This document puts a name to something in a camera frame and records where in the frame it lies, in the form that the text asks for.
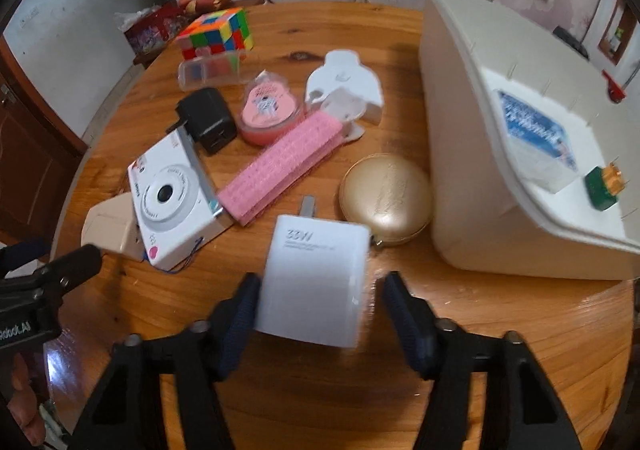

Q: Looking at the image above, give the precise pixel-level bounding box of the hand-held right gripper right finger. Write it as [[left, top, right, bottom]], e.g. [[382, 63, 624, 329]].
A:
[[382, 271, 583, 450]]

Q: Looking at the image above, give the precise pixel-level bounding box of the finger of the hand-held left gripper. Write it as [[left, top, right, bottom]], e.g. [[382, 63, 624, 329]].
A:
[[0, 240, 51, 278], [30, 244, 103, 301]]

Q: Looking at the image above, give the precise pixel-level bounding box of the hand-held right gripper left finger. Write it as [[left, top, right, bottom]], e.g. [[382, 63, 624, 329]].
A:
[[72, 273, 262, 450]]

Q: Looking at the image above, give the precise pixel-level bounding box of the beige plug adapter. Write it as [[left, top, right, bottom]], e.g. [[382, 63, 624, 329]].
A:
[[81, 193, 146, 262]]

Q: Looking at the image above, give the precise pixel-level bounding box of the white power charger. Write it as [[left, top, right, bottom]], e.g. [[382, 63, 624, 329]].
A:
[[255, 195, 373, 350]]

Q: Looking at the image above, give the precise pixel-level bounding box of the white compact camera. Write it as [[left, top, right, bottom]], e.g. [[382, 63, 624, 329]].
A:
[[127, 127, 236, 270]]

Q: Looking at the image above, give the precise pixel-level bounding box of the gold round case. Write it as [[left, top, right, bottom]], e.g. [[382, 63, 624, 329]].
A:
[[339, 153, 434, 247]]

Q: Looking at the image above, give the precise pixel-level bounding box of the pink hair roller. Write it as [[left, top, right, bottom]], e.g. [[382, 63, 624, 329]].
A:
[[217, 110, 351, 227]]

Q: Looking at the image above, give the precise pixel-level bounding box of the clear plastic case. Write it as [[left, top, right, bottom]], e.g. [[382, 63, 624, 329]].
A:
[[178, 53, 247, 92]]

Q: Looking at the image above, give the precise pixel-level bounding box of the white travel adapter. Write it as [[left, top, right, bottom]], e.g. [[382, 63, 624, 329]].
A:
[[305, 49, 385, 141]]

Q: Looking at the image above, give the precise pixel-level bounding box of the person's left hand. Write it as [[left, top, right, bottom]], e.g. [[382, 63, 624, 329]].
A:
[[9, 352, 48, 447]]

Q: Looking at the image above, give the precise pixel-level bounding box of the wooden door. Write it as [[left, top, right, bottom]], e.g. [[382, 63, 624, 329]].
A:
[[0, 38, 88, 251]]

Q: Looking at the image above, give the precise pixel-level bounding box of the black power charger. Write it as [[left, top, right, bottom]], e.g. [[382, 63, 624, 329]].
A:
[[165, 88, 237, 156]]

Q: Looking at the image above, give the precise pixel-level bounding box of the pink round box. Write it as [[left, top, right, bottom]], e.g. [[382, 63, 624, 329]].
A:
[[239, 73, 307, 147]]

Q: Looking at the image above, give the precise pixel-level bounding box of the clear box with blue label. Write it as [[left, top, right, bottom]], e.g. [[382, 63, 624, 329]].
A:
[[495, 89, 583, 193]]

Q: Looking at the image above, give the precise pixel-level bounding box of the red gift box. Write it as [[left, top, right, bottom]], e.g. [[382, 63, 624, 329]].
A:
[[114, 5, 193, 58]]

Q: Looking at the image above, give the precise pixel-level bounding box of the green bottle with gold cap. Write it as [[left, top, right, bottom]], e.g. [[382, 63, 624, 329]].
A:
[[584, 157, 628, 212]]

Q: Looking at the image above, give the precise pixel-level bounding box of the colourful puzzle cube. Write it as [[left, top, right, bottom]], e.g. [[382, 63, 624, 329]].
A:
[[175, 7, 255, 62]]

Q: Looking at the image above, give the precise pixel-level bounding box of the red packet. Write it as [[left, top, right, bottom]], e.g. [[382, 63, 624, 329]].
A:
[[602, 70, 628, 104]]

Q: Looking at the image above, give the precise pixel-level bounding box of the wooden wall niche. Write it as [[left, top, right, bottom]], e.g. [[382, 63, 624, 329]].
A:
[[597, 0, 638, 65]]

